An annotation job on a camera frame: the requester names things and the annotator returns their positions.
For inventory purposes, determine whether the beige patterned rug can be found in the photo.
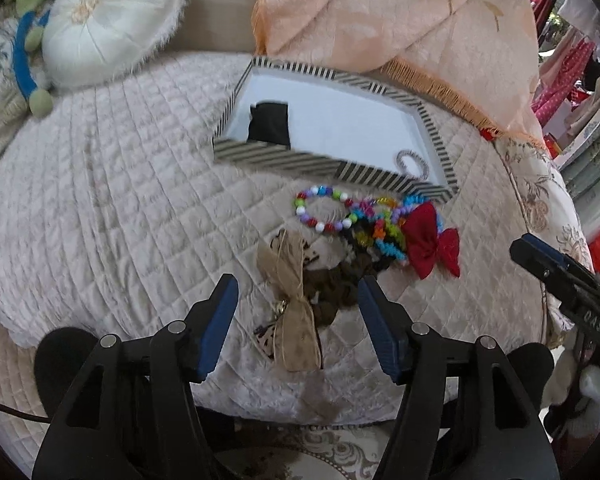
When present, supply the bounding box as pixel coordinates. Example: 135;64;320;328
215;422;396;480

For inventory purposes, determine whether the black cable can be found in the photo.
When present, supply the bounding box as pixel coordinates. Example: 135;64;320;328
0;400;48;423

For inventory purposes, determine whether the translucent heart bead bracelet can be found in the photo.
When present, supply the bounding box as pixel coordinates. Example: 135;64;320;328
347;195;401;250

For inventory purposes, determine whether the black cloth pouch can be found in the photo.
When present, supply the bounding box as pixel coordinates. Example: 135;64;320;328
247;101;292;151

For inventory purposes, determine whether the beige floral bedspread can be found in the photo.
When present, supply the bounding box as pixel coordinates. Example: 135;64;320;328
495;130;598;346

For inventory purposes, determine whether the lavender braided hair tie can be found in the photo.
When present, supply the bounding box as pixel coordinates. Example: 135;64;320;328
395;149;430;179

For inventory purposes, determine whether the pink dotted cloth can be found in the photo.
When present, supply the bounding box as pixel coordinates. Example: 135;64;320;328
530;0;600;126

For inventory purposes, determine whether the white fuzzy cloth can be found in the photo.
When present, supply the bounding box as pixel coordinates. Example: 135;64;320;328
542;340;600;411

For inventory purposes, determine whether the striped cardboard box tray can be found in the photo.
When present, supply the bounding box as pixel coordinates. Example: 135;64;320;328
212;56;460;204

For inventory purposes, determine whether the brown scrunchie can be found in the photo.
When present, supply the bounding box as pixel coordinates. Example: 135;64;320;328
300;252;381;326

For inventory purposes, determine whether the white round fringed pillow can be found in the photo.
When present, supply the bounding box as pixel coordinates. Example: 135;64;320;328
42;0;188;92

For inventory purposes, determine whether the multicoloured round bead bracelet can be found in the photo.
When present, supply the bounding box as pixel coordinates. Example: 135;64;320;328
294;186;353;233

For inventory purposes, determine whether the peach fringed cloth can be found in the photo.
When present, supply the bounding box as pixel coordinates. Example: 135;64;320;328
250;0;546;145

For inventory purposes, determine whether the red satin bow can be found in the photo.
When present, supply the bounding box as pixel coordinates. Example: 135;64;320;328
400;201;462;281

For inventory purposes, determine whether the colourful flower bead bracelet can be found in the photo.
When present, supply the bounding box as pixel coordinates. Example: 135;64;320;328
370;210;411;264

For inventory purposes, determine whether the beige headboard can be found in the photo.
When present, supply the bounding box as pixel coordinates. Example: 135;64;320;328
165;0;261;56

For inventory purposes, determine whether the stack of folded fabrics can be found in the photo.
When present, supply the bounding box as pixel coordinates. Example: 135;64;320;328
555;105;600;241

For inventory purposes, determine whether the cream quilted blanket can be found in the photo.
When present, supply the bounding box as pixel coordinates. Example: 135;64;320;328
0;52;556;423

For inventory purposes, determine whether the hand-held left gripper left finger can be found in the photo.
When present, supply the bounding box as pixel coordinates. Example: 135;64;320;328
32;274;241;480

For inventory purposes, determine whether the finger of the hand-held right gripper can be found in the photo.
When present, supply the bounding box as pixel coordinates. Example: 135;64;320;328
510;232;600;341

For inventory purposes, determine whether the burlap leopard print bow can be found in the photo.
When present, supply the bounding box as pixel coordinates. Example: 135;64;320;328
252;229;324;373

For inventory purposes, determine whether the green and blue plush toy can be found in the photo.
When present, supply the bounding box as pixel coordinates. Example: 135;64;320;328
5;0;88;118

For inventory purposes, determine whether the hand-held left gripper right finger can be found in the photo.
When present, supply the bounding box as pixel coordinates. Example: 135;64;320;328
358;276;558;480

